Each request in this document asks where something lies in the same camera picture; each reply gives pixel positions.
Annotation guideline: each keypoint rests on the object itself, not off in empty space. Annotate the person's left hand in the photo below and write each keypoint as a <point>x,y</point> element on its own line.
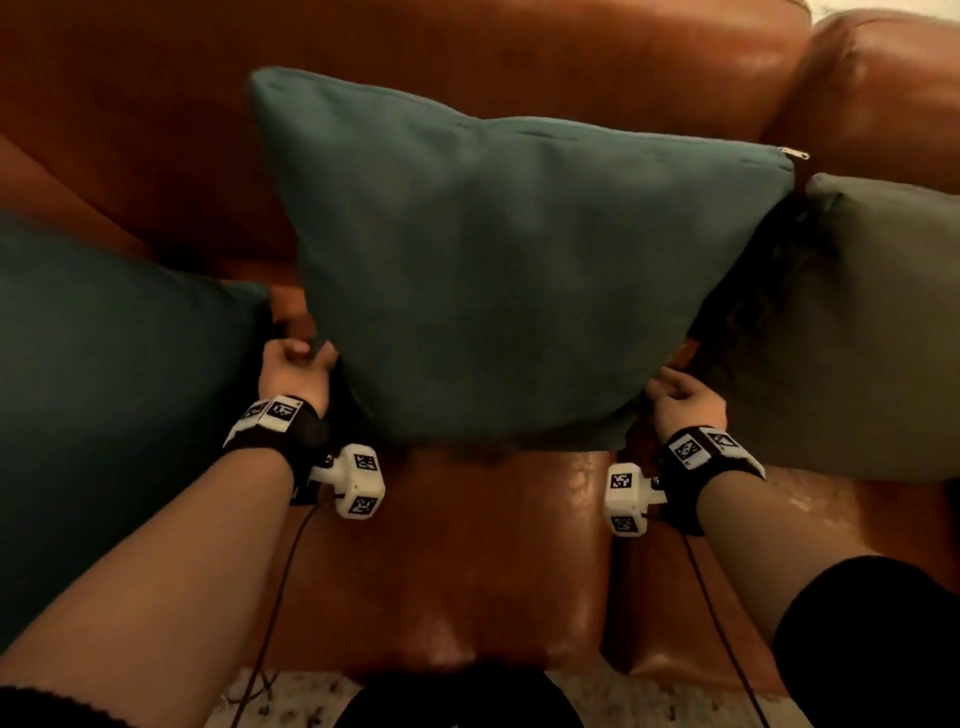
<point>292,375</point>

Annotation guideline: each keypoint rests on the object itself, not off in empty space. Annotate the person's right hand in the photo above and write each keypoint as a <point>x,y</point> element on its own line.
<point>686,405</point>

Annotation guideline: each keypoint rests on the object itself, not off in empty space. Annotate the teal cushion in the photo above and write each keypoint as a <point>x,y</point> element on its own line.
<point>112,412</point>
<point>510,270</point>

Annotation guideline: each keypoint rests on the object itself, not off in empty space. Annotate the grey cushion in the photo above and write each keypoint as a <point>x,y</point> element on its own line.
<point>862,337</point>

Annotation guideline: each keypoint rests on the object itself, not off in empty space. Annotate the brown leather sofa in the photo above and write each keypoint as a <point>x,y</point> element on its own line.
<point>877,97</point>
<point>480,555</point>

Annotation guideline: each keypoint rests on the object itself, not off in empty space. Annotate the person's left forearm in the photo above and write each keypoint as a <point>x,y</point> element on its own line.
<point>150,600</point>

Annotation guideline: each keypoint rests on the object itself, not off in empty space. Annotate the black marker wristband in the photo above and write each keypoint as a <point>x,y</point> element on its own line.
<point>296,435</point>
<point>697,465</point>

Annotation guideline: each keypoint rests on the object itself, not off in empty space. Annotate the patterned grey rug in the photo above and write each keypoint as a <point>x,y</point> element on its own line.
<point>660,705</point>

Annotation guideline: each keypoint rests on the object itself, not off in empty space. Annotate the black trousers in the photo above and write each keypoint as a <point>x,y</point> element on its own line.
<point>457,701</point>

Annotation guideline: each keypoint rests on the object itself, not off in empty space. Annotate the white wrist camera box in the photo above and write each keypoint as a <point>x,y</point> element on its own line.
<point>626,499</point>
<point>356,480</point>

